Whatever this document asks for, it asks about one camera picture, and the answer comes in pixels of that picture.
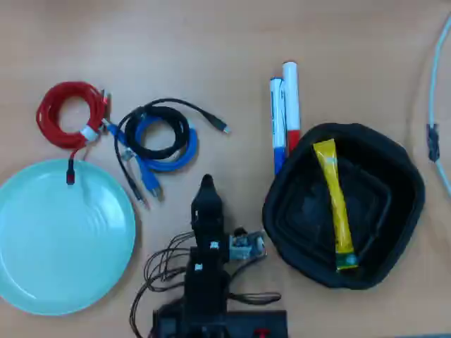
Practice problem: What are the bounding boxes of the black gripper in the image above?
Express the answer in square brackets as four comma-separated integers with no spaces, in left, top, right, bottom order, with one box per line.
[192,174,227,251]

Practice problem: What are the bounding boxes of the black charging cable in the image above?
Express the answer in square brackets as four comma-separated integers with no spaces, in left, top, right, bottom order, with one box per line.
[113,98,230,211]

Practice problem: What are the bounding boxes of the white tie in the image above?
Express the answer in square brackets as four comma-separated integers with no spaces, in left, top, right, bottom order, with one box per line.
[80,125,100,142]

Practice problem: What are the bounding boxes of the red braided charging cable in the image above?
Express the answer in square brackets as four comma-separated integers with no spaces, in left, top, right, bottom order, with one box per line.
[35,81,113,187]

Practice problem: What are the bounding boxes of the light green round bowl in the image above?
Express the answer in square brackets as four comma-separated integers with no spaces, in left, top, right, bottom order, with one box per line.
[0,158,137,316]

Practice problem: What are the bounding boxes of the black square bowl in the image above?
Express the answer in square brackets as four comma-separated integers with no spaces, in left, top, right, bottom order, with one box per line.
[262,122,426,290]

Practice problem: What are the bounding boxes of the white marker blue cap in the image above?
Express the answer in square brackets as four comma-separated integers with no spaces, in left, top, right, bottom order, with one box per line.
[269,77,288,176]

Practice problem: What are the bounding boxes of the yellow stick sachet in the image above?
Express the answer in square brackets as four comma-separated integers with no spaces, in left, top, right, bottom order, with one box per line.
[312,139,359,272]

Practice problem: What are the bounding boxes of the white marker red cap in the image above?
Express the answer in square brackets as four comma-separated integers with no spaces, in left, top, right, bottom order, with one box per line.
[282,61,302,154]

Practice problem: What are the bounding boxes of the blue charging cable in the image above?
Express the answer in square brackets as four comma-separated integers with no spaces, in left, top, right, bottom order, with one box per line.
[105,118,200,200]

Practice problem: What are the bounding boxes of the bare circuit board camera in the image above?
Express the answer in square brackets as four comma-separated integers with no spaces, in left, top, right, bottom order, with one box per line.
[228,227,267,261]

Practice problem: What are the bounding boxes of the thin black wire bundle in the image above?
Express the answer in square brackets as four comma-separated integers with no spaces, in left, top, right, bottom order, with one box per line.
[129,230,194,338]

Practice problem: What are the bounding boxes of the black camera cable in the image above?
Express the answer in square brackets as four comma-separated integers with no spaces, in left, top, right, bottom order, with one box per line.
[225,256,283,304]

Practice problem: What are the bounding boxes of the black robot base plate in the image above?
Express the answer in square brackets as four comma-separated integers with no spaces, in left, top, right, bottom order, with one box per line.
[153,309,288,338]

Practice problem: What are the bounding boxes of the black cable clip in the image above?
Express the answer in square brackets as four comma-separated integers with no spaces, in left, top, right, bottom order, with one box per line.
[426,123,441,163]

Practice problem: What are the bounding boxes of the white round cable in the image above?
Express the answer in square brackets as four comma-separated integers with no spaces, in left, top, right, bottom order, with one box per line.
[428,13,451,198]

